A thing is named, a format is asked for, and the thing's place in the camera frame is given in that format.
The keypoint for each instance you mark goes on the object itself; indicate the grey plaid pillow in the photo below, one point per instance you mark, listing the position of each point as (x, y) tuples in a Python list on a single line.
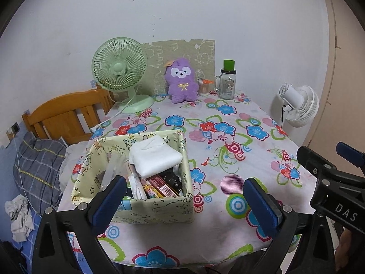
[(36, 171)]

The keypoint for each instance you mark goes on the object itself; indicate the glass jar green lid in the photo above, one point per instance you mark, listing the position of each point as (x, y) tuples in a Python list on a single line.
[(225, 83)]

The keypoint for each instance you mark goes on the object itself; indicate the red snack box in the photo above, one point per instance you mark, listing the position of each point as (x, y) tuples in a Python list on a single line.
[(160, 184)]

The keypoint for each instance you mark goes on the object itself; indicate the crumpled white grey cloth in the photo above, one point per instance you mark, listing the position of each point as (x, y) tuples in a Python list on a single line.
[(21, 221)]

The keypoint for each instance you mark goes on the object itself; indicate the purple plush toy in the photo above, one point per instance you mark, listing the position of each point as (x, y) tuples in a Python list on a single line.
[(181, 81)]

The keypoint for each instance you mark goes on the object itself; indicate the white circulator fan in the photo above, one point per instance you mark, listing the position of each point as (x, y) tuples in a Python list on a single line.
[(301, 104)]

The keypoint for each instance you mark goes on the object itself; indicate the toothpick jar orange lid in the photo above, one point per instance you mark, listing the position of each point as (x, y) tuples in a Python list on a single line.
[(204, 86)]

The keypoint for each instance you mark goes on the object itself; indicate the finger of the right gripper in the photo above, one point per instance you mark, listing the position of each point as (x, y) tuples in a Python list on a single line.
[(350, 154), (312, 161)]

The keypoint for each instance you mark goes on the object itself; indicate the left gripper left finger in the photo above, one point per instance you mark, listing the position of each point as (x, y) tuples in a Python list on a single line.
[(52, 250)]

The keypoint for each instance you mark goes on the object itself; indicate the cartoon fabric storage box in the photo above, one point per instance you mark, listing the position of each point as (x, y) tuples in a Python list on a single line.
[(108, 157)]

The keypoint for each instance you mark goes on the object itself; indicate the floral tablecloth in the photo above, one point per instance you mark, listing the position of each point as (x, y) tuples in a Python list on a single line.
[(227, 142)]

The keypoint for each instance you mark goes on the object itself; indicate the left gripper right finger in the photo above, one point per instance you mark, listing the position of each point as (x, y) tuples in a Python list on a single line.
[(276, 223)]

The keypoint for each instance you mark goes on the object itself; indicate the blue bed sheet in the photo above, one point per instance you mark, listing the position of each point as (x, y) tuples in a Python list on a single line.
[(22, 252)]

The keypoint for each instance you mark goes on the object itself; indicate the green desk fan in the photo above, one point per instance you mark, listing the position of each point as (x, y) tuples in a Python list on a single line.
[(118, 65)]

